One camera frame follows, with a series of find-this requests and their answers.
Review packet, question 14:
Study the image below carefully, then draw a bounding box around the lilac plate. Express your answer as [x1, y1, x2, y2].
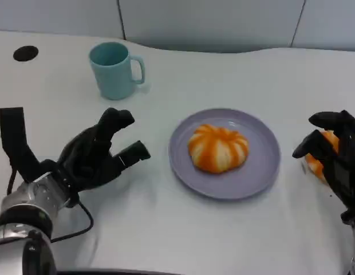
[168, 108, 282, 200]

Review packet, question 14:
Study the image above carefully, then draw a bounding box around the black table cable grommet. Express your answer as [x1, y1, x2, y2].
[13, 45, 40, 62]

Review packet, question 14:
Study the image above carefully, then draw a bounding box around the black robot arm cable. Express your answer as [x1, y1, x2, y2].
[50, 197, 95, 243]

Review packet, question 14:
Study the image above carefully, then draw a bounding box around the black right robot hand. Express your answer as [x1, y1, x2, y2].
[291, 109, 355, 216]

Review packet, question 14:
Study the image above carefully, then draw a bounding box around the orange white toy bread roll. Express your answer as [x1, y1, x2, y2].
[305, 130, 341, 184]
[188, 124, 250, 175]

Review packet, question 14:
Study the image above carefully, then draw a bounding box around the pale green mug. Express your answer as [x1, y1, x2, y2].
[88, 41, 146, 101]

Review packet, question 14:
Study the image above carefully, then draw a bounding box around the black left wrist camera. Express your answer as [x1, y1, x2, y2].
[0, 107, 58, 184]

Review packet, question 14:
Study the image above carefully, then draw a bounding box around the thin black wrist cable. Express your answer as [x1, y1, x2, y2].
[6, 168, 18, 196]

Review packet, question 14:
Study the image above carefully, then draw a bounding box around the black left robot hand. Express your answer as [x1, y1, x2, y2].
[57, 107, 152, 190]

